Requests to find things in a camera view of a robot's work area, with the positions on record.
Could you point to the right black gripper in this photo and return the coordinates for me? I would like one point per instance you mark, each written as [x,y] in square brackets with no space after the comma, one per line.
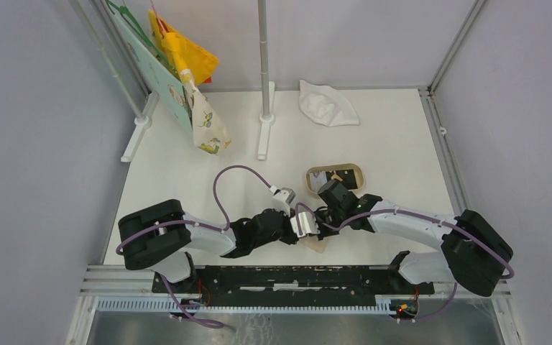
[323,233]

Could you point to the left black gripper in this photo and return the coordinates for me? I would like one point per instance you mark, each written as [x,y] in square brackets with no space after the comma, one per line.
[291,236]

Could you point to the beige oval tray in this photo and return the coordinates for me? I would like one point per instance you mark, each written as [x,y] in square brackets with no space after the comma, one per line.
[358,171]

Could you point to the beige card holder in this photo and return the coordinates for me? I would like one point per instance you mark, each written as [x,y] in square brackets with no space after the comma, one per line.
[314,243]

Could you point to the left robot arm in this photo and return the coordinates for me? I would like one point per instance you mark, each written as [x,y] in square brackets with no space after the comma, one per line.
[158,238]

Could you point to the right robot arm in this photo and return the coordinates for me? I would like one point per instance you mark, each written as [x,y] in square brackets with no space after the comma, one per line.
[466,249]

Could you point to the silver VIP card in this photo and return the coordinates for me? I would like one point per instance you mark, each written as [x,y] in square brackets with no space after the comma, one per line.
[317,180]

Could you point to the white pole base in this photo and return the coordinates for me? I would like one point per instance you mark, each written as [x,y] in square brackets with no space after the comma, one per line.
[265,128]

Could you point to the white printed hanging cloth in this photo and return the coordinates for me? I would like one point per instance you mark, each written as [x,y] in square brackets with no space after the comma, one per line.
[209,131]

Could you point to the white crumpled cloth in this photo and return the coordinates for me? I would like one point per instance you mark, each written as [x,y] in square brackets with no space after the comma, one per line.
[326,106]

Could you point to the white left rack foot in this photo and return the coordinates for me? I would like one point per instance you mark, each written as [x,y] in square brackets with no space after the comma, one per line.
[141,126]

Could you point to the teal printed hanging cloth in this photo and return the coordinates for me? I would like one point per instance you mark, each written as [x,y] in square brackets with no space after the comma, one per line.
[153,65]

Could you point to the yellow hanging cloth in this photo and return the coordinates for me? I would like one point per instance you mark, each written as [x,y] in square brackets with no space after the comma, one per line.
[189,62]

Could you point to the grey vertical pole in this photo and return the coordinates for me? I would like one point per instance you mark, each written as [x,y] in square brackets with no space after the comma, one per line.
[262,17]

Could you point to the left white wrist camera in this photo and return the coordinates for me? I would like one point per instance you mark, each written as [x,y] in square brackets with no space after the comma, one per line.
[282,199]

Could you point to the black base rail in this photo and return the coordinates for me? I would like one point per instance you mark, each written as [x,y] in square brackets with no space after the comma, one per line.
[289,286]

